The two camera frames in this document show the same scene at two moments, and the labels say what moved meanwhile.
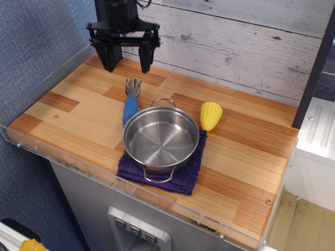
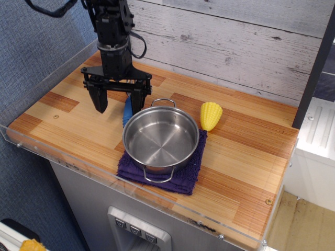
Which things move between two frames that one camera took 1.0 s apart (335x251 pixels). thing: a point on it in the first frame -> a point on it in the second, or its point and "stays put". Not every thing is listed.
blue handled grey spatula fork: (131, 102) stays put
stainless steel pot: (160, 137) stays put
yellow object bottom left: (32, 244) stays put
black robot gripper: (119, 22) -> (117, 70)
